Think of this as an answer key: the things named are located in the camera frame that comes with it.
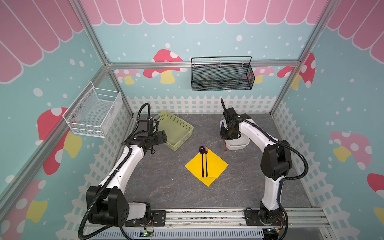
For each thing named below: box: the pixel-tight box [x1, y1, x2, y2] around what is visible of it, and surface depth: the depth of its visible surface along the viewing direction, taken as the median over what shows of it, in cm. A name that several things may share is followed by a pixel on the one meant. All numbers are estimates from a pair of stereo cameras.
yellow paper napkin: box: [184, 148, 229, 188], surface depth 94 cm
